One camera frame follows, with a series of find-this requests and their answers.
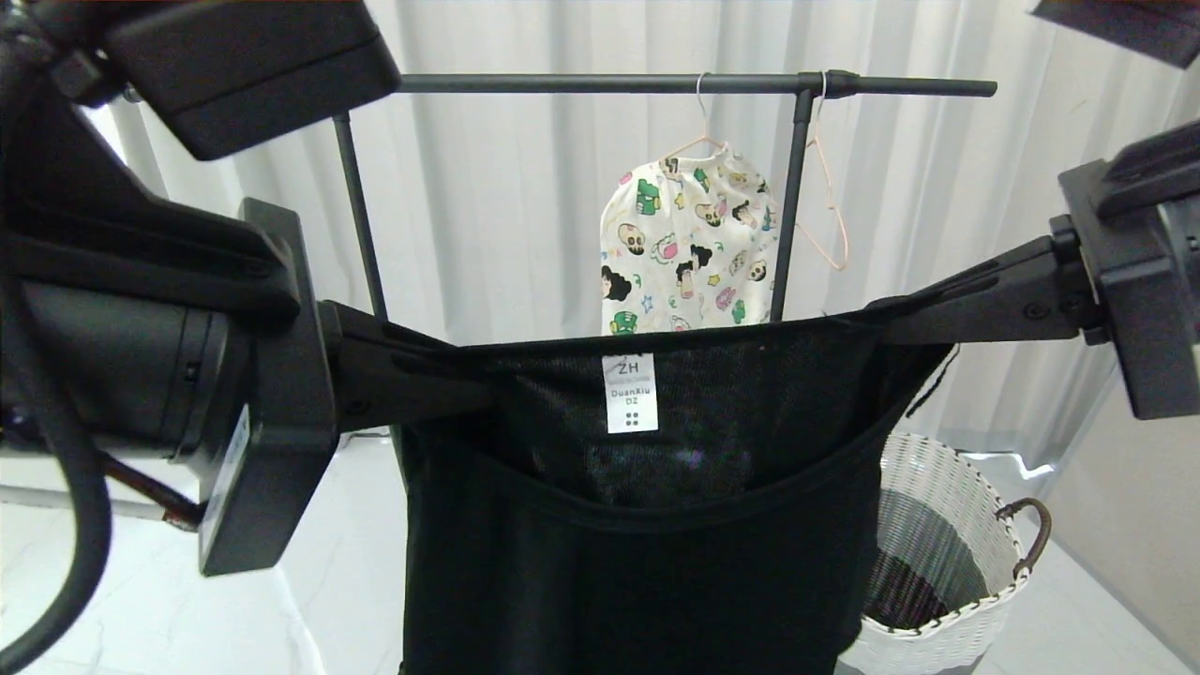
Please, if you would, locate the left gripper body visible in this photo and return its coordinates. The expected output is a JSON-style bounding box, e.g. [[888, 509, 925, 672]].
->
[[0, 199, 340, 578]]

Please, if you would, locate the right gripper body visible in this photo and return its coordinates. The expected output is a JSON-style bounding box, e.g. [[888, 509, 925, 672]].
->
[[1050, 159, 1200, 420]]

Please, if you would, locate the pink clothes hanger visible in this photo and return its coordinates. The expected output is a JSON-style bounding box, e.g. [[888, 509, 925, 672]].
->
[[795, 73, 849, 273], [666, 73, 730, 160]]

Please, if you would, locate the black garment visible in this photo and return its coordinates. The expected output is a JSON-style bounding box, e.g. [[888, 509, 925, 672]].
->
[[398, 314, 957, 675]]

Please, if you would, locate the cream printed garment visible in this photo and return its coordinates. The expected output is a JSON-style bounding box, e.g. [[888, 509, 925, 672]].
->
[[600, 155, 779, 337]]

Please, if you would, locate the white laundry basket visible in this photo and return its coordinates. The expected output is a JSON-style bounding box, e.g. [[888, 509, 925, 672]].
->
[[839, 431, 1053, 675]]

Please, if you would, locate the black clothes rack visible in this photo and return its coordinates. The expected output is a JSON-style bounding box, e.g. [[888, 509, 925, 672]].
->
[[333, 70, 997, 488]]

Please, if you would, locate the white curtain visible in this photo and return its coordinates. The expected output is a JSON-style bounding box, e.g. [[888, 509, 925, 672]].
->
[[94, 0, 1200, 470]]

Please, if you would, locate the black cable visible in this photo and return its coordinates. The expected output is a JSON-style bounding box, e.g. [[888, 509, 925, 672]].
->
[[0, 281, 113, 675]]

